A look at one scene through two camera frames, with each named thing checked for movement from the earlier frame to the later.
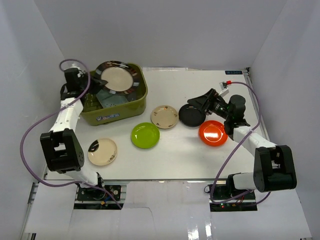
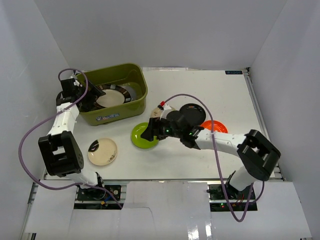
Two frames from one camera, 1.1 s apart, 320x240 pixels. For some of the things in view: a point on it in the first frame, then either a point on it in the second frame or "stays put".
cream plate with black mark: [102, 151] stays put
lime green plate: [145, 135] stays put
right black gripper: [210, 98] -> [154, 129]
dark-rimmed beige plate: [122, 79] -> [114, 95]
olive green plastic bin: [93, 113] stays put
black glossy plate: [191, 116] stays put
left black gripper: [88, 82] -> [88, 95]
